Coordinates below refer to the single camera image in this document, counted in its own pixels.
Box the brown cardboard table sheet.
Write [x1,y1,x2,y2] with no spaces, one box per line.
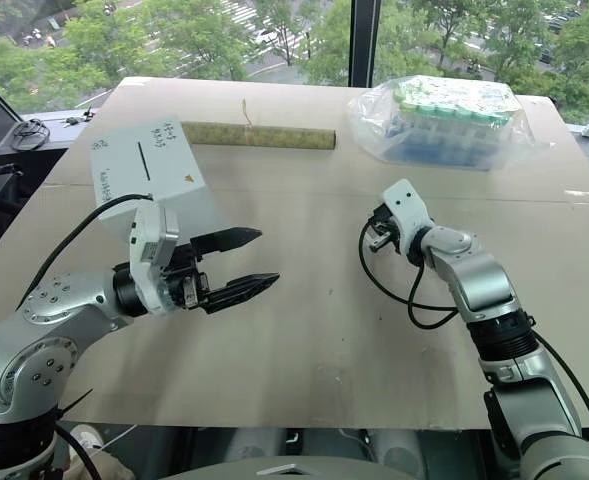
[0,75,589,432]

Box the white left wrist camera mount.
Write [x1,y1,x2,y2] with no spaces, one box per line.
[126,201,182,317]

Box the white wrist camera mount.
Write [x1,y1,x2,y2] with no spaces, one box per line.
[379,179,436,257]
[126,201,182,317]

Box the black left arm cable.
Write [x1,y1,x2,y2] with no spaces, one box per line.
[16,193,156,309]

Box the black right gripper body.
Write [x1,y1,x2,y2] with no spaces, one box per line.
[365,199,405,257]

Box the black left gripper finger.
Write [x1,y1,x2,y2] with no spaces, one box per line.
[204,272,282,316]
[189,226,264,266]

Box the coiled black cable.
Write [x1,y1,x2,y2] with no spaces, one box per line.
[10,117,52,151]

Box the black window frame post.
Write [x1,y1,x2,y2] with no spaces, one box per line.
[348,0,380,88]

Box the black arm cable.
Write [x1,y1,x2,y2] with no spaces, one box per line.
[525,327,589,454]
[16,193,156,309]

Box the brown cardboard tube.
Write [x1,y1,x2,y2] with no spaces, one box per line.
[180,120,338,153]

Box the green-capped bottle pack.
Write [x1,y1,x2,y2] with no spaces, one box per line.
[392,81,519,167]

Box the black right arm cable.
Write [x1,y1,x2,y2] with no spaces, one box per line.
[525,327,589,454]

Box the white box with slot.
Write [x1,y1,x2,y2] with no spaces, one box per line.
[89,119,228,242]

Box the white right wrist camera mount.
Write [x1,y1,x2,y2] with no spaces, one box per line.
[379,179,436,257]

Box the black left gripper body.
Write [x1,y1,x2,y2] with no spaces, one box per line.
[161,240,215,314]

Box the black zip tie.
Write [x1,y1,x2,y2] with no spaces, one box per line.
[55,386,96,422]

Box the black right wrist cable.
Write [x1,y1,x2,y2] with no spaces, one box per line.
[358,219,468,329]

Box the bunch of keys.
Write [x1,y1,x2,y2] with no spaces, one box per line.
[60,110,96,127]

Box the white sneaker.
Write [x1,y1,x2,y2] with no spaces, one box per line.
[70,423,107,452]

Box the clear plastic bag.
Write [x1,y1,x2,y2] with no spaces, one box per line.
[345,74,551,173]

